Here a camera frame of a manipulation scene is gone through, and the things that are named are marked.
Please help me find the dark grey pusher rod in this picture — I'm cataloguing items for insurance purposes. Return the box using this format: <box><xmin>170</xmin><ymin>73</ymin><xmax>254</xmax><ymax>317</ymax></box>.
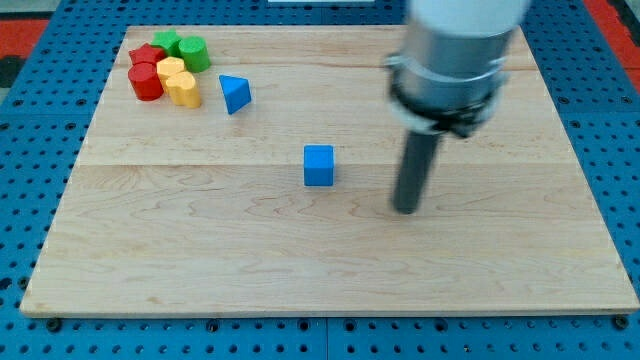
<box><xmin>392</xmin><ymin>131</ymin><xmax>441</xmax><ymax>214</ymax></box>

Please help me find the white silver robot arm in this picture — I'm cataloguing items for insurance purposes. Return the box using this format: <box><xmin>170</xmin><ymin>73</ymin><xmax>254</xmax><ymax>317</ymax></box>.
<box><xmin>385</xmin><ymin>0</ymin><xmax>530</xmax><ymax>214</ymax></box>

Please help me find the blue cube block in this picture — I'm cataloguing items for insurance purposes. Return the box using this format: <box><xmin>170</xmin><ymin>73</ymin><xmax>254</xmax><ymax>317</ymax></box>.
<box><xmin>303</xmin><ymin>144</ymin><xmax>335</xmax><ymax>187</ymax></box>

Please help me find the blue triangular prism block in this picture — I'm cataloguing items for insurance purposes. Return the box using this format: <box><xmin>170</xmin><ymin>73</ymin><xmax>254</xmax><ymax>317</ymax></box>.
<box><xmin>219</xmin><ymin>75</ymin><xmax>252</xmax><ymax>115</ymax></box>

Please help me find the light wooden board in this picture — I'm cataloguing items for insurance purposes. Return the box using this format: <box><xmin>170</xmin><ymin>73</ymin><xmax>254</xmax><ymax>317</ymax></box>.
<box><xmin>20</xmin><ymin>26</ymin><xmax>639</xmax><ymax>318</ymax></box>

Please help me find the green cylinder block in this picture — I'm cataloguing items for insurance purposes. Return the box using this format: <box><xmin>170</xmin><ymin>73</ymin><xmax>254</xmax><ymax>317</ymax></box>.
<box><xmin>178</xmin><ymin>36</ymin><xmax>211</xmax><ymax>73</ymax></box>

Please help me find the yellow heart block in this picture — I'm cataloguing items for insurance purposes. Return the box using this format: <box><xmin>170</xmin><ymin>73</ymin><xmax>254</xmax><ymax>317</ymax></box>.
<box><xmin>166</xmin><ymin>71</ymin><xmax>201</xmax><ymax>108</ymax></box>

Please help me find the yellow hexagon block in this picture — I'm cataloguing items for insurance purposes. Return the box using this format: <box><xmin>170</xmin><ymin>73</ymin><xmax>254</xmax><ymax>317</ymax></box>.
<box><xmin>156</xmin><ymin>57</ymin><xmax>186</xmax><ymax>90</ymax></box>

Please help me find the green star block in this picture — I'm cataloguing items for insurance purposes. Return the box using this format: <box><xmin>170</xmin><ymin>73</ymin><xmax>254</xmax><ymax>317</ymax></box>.
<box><xmin>151</xmin><ymin>29</ymin><xmax>182</xmax><ymax>57</ymax></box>

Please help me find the red cylinder block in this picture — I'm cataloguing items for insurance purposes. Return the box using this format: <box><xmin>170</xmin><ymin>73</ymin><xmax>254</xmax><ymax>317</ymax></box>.
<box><xmin>127</xmin><ymin>62</ymin><xmax>164</xmax><ymax>101</ymax></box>

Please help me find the red star block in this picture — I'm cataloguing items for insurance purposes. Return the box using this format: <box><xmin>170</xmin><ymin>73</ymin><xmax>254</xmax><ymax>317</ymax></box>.
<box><xmin>128</xmin><ymin>43</ymin><xmax>166</xmax><ymax>65</ymax></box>

